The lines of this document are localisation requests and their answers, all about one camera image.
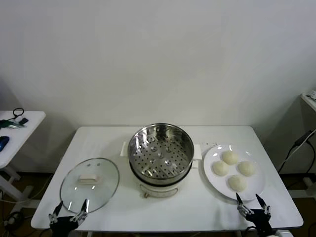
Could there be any stainless steel steamer basket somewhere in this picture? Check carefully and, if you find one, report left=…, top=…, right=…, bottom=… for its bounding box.
left=127, top=122, right=195, bottom=179

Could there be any white wall cable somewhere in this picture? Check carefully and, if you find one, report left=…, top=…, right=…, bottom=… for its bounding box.
left=281, top=129, right=316, bottom=164

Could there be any round glass pot lid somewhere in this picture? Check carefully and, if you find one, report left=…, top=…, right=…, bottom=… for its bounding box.
left=59, top=157, right=120, bottom=214

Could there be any black power adapter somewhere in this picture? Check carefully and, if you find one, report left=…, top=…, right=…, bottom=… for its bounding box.
left=295, top=130, right=312, bottom=146

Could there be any white floor cable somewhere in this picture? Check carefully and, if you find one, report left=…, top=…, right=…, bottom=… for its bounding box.
left=0, top=172, right=54, bottom=204

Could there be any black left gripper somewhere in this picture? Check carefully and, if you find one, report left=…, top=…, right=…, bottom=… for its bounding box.
left=48, top=198, right=89, bottom=237

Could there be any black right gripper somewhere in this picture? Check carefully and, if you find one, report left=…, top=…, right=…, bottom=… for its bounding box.
left=236, top=193, right=275, bottom=237

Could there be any white steamed baozi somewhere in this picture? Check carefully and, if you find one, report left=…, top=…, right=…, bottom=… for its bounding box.
left=212, top=160, right=230, bottom=177
left=227, top=174, right=247, bottom=193
left=237, top=160, right=255, bottom=177
left=222, top=151, right=239, bottom=165

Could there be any blue object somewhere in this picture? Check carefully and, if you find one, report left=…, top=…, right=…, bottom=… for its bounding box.
left=0, top=136, right=10, bottom=152

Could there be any white shelf board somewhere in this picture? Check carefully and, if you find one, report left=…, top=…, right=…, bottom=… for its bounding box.
left=300, top=93, right=316, bottom=111

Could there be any white side table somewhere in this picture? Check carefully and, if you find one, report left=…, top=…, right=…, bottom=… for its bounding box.
left=0, top=110, right=46, bottom=205

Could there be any black wall cable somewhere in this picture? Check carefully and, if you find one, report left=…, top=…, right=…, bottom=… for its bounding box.
left=278, top=142, right=314, bottom=175

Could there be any white round plate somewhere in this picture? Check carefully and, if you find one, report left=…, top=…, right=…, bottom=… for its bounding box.
left=202, top=144, right=267, bottom=201

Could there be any white electric cooking pot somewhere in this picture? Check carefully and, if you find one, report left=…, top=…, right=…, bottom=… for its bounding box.
left=120, top=141, right=203, bottom=199

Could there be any white stand foot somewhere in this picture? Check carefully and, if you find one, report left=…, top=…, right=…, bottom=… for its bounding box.
left=288, top=176, right=316, bottom=198

